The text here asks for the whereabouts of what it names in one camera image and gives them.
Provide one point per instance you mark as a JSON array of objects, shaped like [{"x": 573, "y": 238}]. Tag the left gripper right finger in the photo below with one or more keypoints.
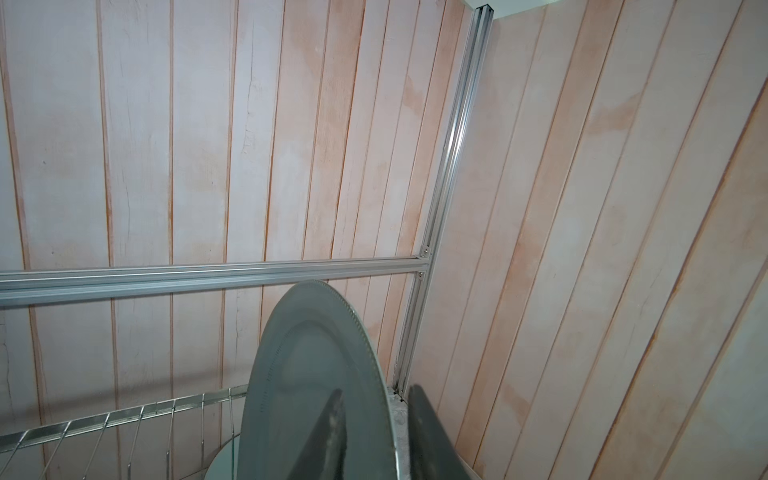
[{"x": 432, "y": 455}]

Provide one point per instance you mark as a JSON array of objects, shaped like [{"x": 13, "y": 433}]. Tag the aluminium frame rail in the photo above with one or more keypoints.
[{"x": 163, "y": 162}]

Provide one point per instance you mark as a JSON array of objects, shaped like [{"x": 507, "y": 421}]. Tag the light teal flower plate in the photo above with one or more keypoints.
[{"x": 224, "y": 464}]

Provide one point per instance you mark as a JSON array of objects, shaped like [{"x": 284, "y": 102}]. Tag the steel wire dish rack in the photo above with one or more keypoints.
[{"x": 168, "y": 439}]

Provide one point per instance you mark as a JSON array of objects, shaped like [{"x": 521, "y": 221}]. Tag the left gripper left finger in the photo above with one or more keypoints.
[{"x": 323, "y": 454}]

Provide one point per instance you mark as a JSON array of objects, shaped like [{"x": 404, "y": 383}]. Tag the grey green plate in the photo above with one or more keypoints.
[{"x": 314, "y": 343}]

